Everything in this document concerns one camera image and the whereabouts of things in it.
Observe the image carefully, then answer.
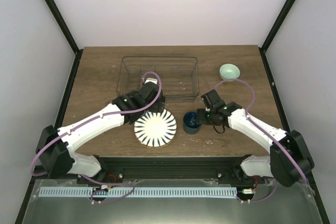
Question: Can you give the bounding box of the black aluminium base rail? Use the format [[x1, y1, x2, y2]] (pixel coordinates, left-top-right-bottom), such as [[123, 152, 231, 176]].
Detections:
[[34, 155, 312, 183]]

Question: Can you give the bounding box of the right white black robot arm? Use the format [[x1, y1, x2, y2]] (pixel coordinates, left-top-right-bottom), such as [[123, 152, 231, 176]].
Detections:
[[197, 90, 314, 187]]

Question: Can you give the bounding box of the mint green bowl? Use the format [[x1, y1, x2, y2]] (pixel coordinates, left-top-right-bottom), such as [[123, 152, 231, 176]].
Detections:
[[219, 63, 240, 80]]

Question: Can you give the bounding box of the right black frame post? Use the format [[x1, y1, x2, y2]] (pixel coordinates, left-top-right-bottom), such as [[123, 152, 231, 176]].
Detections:
[[261, 0, 312, 51]]

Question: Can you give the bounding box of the left black frame post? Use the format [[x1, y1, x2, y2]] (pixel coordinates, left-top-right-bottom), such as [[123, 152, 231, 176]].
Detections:
[[28, 0, 80, 54]]

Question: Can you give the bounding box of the light blue slotted cable duct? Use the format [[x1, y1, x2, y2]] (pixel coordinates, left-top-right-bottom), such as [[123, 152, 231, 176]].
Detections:
[[38, 187, 237, 199]]

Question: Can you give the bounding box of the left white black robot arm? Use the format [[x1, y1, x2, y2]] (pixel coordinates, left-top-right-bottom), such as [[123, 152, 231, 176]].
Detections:
[[33, 79, 165, 184]]

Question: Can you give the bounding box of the purple cable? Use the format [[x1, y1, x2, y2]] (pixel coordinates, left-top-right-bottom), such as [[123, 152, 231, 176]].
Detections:
[[30, 71, 135, 205], [211, 78, 308, 204]]

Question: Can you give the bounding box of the black frame post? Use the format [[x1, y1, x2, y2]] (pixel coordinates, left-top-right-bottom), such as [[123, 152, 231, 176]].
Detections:
[[28, 0, 80, 54], [261, 0, 312, 51]]

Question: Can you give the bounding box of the dark blue mug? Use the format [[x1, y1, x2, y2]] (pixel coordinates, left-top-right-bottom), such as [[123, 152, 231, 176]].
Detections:
[[183, 111, 201, 135]]

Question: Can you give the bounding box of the black wire dish rack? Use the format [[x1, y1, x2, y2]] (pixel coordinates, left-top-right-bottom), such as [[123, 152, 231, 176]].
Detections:
[[116, 55, 200, 102]]

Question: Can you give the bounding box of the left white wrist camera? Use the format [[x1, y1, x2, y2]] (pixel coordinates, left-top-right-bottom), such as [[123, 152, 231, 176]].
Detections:
[[141, 77, 158, 85]]

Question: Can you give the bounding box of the blue striped white plate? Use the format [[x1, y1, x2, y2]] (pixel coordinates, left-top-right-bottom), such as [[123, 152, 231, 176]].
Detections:
[[134, 109, 177, 143]]

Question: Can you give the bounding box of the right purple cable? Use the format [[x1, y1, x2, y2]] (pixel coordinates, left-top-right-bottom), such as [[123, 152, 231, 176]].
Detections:
[[211, 78, 308, 204]]

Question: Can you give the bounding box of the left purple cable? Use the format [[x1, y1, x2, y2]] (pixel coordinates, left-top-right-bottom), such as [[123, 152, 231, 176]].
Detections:
[[30, 71, 135, 205]]

